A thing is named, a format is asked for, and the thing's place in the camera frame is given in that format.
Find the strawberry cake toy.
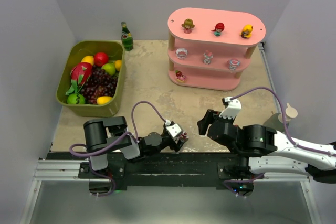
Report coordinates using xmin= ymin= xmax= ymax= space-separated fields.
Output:
xmin=175 ymin=70 xmax=186 ymax=83

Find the pink planet toy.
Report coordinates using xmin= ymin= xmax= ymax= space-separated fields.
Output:
xmin=227 ymin=59 xmax=240 ymax=71

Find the small pink figure toy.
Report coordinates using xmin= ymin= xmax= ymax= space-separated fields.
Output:
xmin=203 ymin=50 xmax=214 ymax=65

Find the pink round toy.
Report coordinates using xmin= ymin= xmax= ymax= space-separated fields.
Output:
xmin=175 ymin=48 xmax=188 ymax=60

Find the yellow-haired doll toy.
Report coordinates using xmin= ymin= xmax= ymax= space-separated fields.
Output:
xmin=240 ymin=24 xmax=254 ymax=39

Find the red-haired doll toy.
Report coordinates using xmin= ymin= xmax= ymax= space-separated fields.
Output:
xmin=211 ymin=23 xmax=225 ymax=37

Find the brown-haired doll toy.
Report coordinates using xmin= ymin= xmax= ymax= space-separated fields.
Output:
xmin=181 ymin=18 xmax=195 ymax=34

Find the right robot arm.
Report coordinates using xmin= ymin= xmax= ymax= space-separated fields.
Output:
xmin=197 ymin=107 xmax=335 ymax=184

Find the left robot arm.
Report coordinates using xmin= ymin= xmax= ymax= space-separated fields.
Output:
xmin=83 ymin=116 xmax=188 ymax=172

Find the pink three-tier shelf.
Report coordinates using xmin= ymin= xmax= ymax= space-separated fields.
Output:
xmin=167 ymin=7 xmax=266 ymax=91

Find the green soap dispenser bottle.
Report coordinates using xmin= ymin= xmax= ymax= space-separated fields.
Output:
xmin=263 ymin=103 xmax=298 ymax=133

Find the yellow mango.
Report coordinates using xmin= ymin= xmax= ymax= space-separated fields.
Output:
xmin=97 ymin=96 xmax=113 ymax=105

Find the purple grapes bunch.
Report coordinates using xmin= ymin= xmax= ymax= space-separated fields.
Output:
xmin=80 ymin=65 xmax=119 ymax=105

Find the orange fruit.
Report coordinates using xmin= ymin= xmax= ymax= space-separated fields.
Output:
xmin=114 ymin=60 xmax=122 ymax=72

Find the green apple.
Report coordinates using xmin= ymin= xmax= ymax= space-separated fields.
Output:
xmin=101 ymin=63 xmax=116 ymax=76

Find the green glass bottle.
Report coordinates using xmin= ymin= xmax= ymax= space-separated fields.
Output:
xmin=121 ymin=22 xmax=133 ymax=51

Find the pink dragon fruit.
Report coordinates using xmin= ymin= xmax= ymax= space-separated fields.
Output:
xmin=66 ymin=62 xmax=92 ymax=95

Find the yellow lemon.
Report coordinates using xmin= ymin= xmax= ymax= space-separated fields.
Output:
xmin=81 ymin=56 xmax=95 ymax=65

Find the olive green fruit bin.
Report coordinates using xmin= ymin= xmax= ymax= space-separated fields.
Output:
xmin=56 ymin=40 xmax=126 ymax=118

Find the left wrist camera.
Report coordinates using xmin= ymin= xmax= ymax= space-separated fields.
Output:
xmin=164 ymin=120 xmax=183 ymax=138

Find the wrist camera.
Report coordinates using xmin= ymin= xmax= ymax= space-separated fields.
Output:
xmin=219 ymin=97 xmax=242 ymax=120
xmin=164 ymin=120 xmax=183 ymax=138

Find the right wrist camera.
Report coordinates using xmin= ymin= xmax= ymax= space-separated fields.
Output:
xmin=219 ymin=97 xmax=242 ymax=120

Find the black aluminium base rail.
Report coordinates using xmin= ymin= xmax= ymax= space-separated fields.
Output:
xmin=34 ymin=151 xmax=310 ymax=192

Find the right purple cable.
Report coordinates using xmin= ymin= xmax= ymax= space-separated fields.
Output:
xmin=223 ymin=87 xmax=336 ymax=198

